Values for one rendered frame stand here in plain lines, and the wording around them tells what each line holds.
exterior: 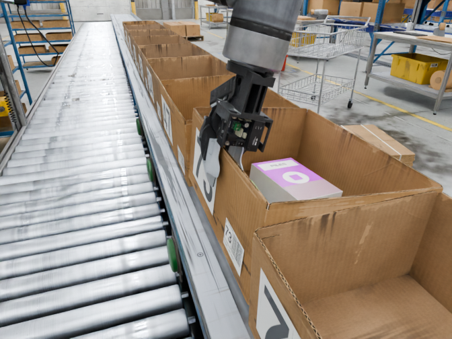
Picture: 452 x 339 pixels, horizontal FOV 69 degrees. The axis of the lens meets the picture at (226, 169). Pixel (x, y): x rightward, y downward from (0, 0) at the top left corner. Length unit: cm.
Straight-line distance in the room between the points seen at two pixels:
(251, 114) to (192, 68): 106
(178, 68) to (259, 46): 107
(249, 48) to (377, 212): 28
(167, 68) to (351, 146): 98
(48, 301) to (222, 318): 41
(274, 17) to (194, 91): 70
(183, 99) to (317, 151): 52
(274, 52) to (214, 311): 38
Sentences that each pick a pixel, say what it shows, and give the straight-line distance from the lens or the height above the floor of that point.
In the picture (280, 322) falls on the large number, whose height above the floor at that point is 100.
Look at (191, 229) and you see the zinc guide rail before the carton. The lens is 66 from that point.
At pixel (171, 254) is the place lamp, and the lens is 70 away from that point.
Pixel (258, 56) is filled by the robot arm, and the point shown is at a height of 122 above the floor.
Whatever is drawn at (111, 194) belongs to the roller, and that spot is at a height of 74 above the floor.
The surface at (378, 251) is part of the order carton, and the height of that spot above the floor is 96.
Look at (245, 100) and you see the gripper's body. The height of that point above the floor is 117.
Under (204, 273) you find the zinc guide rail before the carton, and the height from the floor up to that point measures 89.
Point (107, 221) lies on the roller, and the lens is 99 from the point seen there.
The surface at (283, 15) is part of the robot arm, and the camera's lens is 47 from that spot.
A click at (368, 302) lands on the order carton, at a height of 89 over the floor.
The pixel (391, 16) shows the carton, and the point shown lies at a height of 90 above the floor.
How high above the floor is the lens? 130
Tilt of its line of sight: 29 degrees down
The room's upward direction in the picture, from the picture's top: straight up
